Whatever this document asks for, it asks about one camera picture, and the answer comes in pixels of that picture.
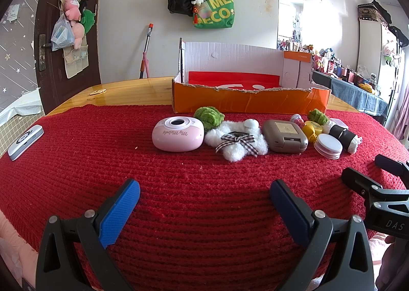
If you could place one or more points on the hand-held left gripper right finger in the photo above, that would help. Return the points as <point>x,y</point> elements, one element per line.
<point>289,211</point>

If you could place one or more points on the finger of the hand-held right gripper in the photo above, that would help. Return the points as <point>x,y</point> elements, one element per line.
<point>359,180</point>
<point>391,164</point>

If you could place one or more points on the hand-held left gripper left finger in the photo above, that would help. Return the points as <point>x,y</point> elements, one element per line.
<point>119,211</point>

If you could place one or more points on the black and white plush roll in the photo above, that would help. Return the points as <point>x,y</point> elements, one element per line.
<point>343,136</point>

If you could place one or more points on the clear plastic box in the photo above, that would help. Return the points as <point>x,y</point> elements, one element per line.
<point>340,123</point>

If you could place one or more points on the yellow small toy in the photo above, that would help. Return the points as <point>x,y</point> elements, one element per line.
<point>310,129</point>

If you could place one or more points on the white fluffy plush plaid bow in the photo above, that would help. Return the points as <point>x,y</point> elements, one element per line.
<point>258,145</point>

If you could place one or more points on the grey square gadget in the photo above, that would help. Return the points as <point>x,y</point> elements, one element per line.
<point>284,137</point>

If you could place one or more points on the small green knitted plush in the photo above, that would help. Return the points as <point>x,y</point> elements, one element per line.
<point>316,116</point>

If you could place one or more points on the small pink figurine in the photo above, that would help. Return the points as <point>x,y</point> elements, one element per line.
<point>295,119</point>

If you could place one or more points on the pink oval gadget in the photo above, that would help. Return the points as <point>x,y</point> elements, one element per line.
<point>179,139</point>

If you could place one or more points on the orange cardboard box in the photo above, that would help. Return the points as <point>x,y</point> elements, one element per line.
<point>239,99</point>

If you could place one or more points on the large green knitted plush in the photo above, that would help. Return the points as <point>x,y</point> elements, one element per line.
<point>207,116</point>

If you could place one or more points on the white round tin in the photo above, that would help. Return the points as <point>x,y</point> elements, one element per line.
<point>329,147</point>

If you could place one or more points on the purple curtain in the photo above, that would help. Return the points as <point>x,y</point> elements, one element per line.
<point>403,111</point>

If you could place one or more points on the side table with denim cloth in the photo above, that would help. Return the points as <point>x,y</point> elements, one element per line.
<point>358,96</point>

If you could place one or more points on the red knitted blanket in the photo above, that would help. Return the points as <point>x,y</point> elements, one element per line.
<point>191,175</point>

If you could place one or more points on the pink cloth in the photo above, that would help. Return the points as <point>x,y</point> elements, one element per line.
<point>16,252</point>

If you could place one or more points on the row of small trinkets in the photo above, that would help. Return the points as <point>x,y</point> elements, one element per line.
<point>332,65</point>

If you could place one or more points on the white and blue remote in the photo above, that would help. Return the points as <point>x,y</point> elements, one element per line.
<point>25,142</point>

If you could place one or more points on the white wardrobe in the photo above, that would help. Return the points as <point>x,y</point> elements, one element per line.
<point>367,48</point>

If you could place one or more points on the cream flat trinket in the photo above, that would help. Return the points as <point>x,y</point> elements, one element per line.
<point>98,92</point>

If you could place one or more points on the black hanging garment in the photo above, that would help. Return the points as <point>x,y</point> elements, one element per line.
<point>401,36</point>

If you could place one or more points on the pink stick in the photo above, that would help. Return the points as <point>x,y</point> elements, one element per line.
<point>147,67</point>

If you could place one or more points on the brown wooden door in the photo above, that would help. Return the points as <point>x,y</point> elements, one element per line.
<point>92,64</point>

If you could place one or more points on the leopard print bag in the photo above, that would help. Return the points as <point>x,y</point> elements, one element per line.
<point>370,11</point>

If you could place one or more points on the beige hanging organizer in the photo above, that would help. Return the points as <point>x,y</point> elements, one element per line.
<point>75,60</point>

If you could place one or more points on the broom with orange tip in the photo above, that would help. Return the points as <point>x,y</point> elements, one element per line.
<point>147,41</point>

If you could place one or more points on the clear plastic bag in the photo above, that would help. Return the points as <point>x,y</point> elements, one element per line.
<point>60,36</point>

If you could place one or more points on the green plush toy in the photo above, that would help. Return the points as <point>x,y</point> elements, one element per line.
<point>88,20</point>

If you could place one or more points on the pink plush toy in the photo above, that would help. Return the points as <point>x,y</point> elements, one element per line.
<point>72,8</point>

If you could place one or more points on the green tote bag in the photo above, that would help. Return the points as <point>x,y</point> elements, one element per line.
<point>217,12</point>

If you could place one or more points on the wall mirror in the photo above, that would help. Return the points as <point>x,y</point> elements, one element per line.
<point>289,9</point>

